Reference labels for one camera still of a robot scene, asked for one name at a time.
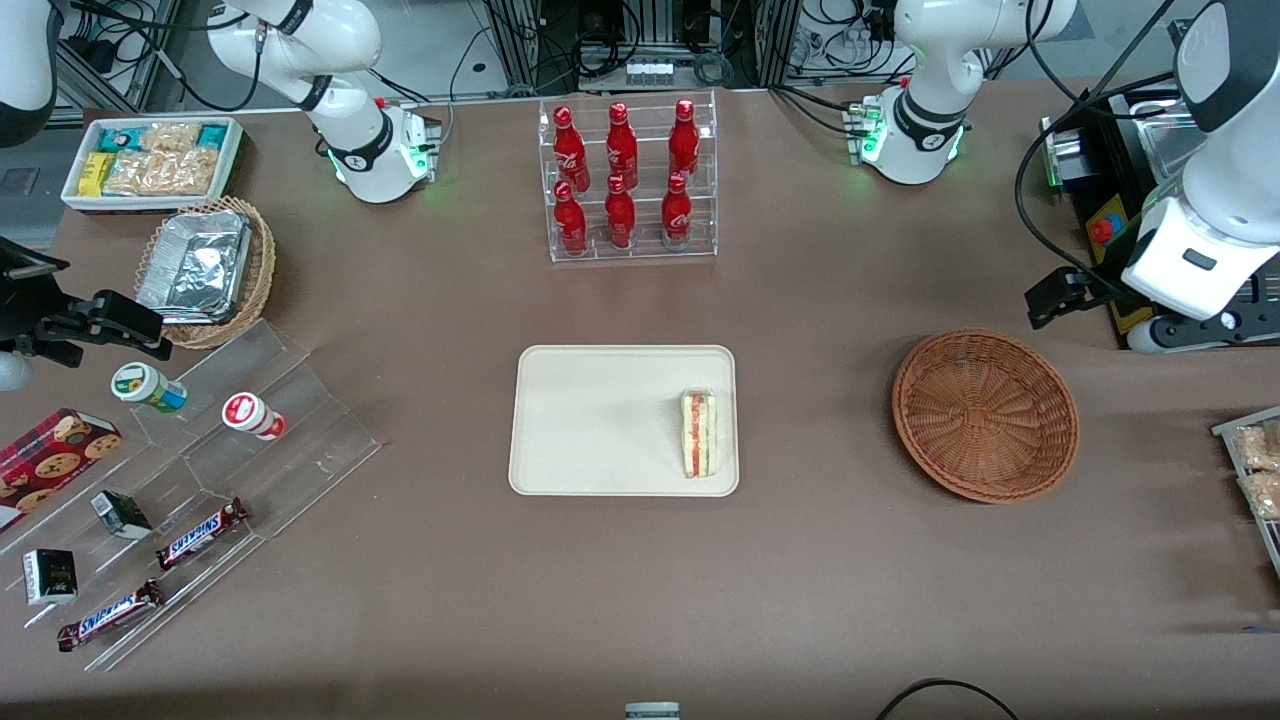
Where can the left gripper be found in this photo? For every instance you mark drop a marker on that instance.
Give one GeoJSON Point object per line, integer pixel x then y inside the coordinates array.
{"type": "Point", "coordinates": [1103, 291]}

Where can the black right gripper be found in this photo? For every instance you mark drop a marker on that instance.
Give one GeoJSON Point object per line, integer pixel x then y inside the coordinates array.
{"type": "Point", "coordinates": [20, 305]}

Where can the triangle sandwich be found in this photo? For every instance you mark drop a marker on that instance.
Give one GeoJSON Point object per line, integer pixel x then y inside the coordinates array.
{"type": "Point", "coordinates": [699, 432]}

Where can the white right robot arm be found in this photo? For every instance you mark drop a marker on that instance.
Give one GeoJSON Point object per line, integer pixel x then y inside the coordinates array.
{"type": "Point", "coordinates": [350, 150]}

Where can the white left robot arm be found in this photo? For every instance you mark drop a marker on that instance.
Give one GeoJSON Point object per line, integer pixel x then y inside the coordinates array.
{"type": "Point", "coordinates": [930, 120]}

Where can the light wicker basket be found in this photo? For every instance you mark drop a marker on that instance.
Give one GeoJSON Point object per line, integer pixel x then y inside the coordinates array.
{"type": "Point", "coordinates": [262, 270]}

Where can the brown wicker basket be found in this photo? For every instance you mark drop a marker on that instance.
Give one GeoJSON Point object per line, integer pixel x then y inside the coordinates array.
{"type": "Point", "coordinates": [960, 475]}

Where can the metal snack tray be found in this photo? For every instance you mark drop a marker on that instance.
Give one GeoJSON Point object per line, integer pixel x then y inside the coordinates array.
{"type": "Point", "coordinates": [1265, 545]}

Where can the beige plastic tray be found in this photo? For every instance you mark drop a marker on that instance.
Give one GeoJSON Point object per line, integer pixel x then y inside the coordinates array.
{"type": "Point", "coordinates": [590, 420]}

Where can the green white yogurt cup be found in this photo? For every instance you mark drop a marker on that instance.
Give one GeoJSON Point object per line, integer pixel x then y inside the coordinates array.
{"type": "Point", "coordinates": [145, 386]}

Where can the aluminium foil container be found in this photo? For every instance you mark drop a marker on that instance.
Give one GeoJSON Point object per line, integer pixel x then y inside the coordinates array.
{"type": "Point", "coordinates": [195, 265]}

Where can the white rectangular snack bin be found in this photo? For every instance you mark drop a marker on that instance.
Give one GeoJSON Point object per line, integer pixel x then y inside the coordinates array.
{"type": "Point", "coordinates": [150, 203]}

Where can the red white yogurt cup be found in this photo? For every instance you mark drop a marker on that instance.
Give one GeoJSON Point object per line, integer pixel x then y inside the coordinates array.
{"type": "Point", "coordinates": [250, 414]}

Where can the clear cracker packet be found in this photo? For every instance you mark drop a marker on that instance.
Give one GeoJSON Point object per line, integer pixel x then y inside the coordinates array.
{"type": "Point", "coordinates": [135, 173]}
{"type": "Point", "coordinates": [170, 136]}
{"type": "Point", "coordinates": [190, 172]}

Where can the black food warmer machine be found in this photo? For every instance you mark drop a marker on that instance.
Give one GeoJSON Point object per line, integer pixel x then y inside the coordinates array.
{"type": "Point", "coordinates": [1110, 150]}

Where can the yellow snack packet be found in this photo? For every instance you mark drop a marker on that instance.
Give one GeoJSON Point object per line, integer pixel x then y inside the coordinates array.
{"type": "Point", "coordinates": [96, 174]}

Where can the red cookie box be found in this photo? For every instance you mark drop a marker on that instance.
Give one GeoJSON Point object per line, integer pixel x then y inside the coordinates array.
{"type": "Point", "coordinates": [50, 462]}

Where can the small black box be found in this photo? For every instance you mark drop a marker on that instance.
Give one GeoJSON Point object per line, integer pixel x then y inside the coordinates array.
{"type": "Point", "coordinates": [120, 514]}
{"type": "Point", "coordinates": [50, 577]}

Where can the steel food pan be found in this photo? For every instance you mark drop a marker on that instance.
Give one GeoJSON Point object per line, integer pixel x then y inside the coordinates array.
{"type": "Point", "coordinates": [1165, 140]}

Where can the teal snack packet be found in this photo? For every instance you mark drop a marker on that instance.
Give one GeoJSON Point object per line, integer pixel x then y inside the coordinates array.
{"type": "Point", "coordinates": [213, 135]}
{"type": "Point", "coordinates": [118, 138]}

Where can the brown Snickers bar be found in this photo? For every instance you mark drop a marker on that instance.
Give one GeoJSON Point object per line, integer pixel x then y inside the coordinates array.
{"type": "Point", "coordinates": [110, 615]}
{"type": "Point", "coordinates": [200, 534]}

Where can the clear acrylic stepped display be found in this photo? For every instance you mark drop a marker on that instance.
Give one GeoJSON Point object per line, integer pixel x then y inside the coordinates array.
{"type": "Point", "coordinates": [300, 470]}

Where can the clear pastry packet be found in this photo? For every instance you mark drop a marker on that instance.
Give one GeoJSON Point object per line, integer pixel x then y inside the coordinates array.
{"type": "Point", "coordinates": [1258, 448]}
{"type": "Point", "coordinates": [1265, 495]}

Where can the red cola bottle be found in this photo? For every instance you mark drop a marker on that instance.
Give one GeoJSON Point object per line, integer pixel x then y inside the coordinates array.
{"type": "Point", "coordinates": [677, 213]}
{"type": "Point", "coordinates": [569, 150]}
{"type": "Point", "coordinates": [570, 222]}
{"type": "Point", "coordinates": [620, 217]}
{"type": "Point", "coordinates": [621, 148]}
{"type": "Point", "coordinates": [684, 142]}

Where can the clear acrylic bottle rack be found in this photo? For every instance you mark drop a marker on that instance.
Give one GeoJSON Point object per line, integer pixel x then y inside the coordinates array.
{"type": "Point", "coordinates": [650, 255]}

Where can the white power strip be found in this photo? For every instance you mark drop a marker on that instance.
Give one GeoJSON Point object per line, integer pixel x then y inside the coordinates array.
{"type": "Point", "coordinates": [648, 72]}

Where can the grey white device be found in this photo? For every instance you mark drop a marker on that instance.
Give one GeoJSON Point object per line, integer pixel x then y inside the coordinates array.
{"type": "Point", "coordinates": [652, 712]}

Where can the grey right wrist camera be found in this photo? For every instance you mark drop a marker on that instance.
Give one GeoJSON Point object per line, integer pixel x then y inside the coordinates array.
{"type": "Point", "coordinates": [12, 372]}

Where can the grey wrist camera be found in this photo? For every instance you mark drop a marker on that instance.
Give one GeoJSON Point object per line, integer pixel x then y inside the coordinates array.
{"type": "Point", "coordinates": [1190, 335]}
{"type": "Point", "coordinates": [12, 372]}

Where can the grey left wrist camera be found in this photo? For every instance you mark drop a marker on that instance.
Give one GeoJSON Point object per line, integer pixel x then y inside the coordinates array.
{"type": "Point", "coordinates": [1190, 335]}

